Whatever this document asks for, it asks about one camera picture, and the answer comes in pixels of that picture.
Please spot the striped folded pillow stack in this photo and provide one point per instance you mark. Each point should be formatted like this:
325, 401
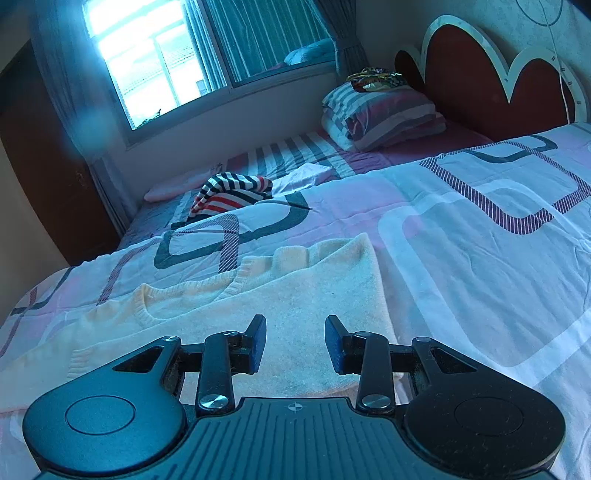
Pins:
383, 117

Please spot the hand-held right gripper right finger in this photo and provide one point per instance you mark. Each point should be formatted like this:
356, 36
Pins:
333, 342

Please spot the striped bed sheet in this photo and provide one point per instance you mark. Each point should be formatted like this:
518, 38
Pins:
286, 152

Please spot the striped navy red white garment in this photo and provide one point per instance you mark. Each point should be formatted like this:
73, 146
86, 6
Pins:
231, 194

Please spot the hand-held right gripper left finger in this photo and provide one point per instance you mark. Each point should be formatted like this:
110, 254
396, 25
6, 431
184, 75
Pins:
258, 342

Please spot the printed pink white blanket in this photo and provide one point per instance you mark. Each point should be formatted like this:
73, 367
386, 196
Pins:
471, 258

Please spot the dark wooden wardrobe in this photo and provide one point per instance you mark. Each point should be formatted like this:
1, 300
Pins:
41, 175

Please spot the red heart-shaped headboard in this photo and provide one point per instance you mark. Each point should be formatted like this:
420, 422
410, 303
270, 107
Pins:
466, 74

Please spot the grey striped curtain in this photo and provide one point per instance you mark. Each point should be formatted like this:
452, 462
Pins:
74, 92
346, 32

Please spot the window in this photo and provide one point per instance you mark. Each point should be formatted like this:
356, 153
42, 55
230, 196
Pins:
184, 50

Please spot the colourful shiny bag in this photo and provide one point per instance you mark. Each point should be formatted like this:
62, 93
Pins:
376, 79

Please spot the white towel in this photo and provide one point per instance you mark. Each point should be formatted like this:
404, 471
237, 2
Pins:
286, 295

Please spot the small white cloth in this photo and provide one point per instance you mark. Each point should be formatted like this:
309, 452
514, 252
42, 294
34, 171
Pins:
302, 177

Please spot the blue folded bedding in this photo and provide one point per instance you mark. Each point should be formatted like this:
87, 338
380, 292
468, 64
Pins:
309, 50

